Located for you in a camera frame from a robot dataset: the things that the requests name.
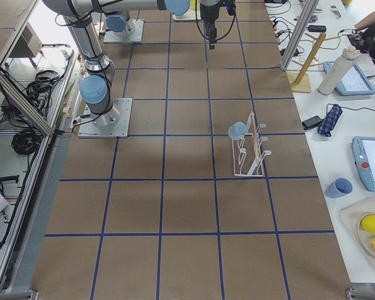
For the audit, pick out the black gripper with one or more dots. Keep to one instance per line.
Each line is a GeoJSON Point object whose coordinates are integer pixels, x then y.
{"type": "Point", "coordinates": [209, 12]}

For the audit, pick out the light blue ikea cup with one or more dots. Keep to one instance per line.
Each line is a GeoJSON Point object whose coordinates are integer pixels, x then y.
{"type": "Point", "coordinates": [236, 130]}

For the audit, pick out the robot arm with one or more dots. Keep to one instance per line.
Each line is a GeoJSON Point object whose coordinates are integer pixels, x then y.
{"type": "Point", "coordinates": [119, 22]}
{"type": "Point", "coordinates": [95, 89]}

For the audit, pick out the blue cup on desk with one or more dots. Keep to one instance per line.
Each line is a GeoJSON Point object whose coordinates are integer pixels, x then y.
{"type": "Point", "coordinates": [339, 188]}

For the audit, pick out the beige plastic tray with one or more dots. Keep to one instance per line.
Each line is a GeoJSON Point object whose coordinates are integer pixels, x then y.
{"type": "Point", "coordinates": [190, 15]}

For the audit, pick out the wooden mug tree stand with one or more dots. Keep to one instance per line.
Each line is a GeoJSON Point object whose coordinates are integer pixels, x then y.
{"type": "Point", "coordinates": [299, 81]}

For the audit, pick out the white cylinder bottle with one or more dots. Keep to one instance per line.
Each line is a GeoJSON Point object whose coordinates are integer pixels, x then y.
{"type": "Point", "coordinates": [339, 68]}

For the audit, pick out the black power bank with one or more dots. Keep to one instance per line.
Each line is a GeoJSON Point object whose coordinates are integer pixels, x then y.
{"type": "Point", "coordinates": [312, 122]}

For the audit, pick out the blue plaid folded umbrella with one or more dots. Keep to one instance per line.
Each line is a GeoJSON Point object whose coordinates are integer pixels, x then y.
{"type": "Point", "coordinates": [330, 120]}

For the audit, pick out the blue teach pendant far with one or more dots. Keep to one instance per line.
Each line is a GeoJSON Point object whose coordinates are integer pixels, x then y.
{"type": "Point", "coordinates": [354, 83]}

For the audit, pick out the blue teach pendant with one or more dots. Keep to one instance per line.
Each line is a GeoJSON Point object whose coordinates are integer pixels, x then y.
{"type": "Point", "coordinates": [363, 149]}
{"type": "Point", "coordinates": [354, 83]}

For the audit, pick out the blue teach pendant near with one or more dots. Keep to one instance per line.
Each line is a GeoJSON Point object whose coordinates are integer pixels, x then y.
{"type": "Point", "coordinates": [363, 149]}

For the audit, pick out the yellow lemon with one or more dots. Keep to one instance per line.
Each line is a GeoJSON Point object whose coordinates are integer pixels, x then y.
{"type": "Point", "coordinates": [368, 223]}

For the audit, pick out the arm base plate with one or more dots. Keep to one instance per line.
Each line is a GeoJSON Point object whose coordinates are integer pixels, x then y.
{"type": "Point", "coordinates": [133, 33]}
{"type": "Point", "coordinates": [118, 125]}

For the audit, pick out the aluminium frame post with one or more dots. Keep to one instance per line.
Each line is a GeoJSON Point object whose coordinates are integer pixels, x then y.
{"type": "Point", "coordinates": [307, 12]}

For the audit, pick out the white wire cup rack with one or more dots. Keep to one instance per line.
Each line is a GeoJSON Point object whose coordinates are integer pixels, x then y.
{"type": "Point", "coordinates": [247, 154]}

